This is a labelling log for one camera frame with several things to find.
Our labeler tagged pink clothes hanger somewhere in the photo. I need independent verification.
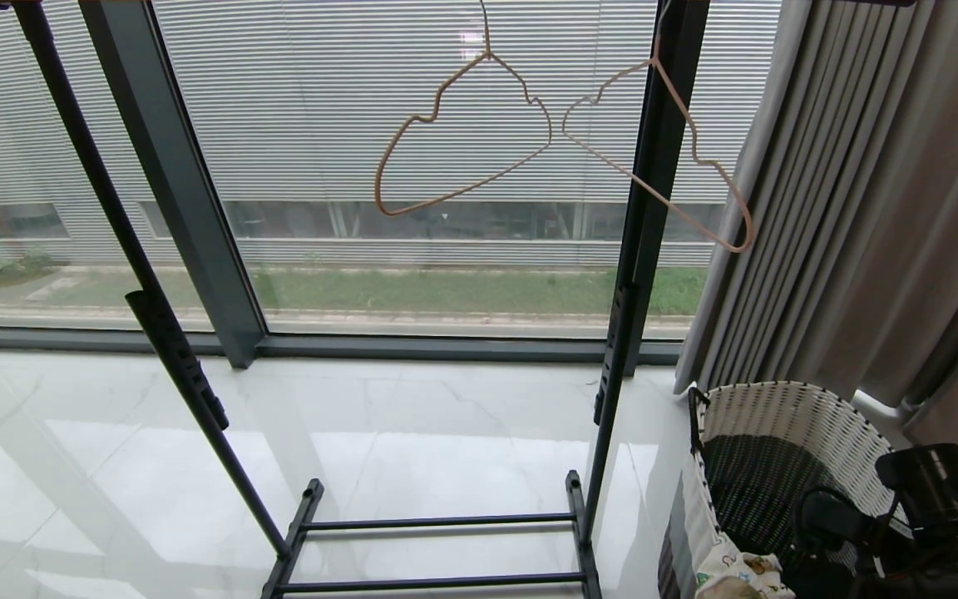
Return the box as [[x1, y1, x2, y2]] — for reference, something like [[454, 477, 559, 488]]
[[374, 0, 553, 218], [562, 0, 755, 254]]

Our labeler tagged black clothes rack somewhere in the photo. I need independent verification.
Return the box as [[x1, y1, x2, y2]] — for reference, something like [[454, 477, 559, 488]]
[[0, 0, 916, 599]]

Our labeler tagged white laundry basket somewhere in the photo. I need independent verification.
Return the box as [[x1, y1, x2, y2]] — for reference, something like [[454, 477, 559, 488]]
[[658, 381, 916, 599]]

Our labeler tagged cream printed garment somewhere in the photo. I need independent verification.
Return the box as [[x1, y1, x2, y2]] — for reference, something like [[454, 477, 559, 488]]
[[693, 532, 796, 599]]

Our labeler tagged beige curtain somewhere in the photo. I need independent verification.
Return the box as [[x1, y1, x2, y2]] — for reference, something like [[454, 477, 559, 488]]
[[674, 0, 958, 454]]

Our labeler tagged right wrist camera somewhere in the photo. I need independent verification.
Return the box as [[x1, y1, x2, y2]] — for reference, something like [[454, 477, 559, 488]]
[[788, 485, 877, 557]]

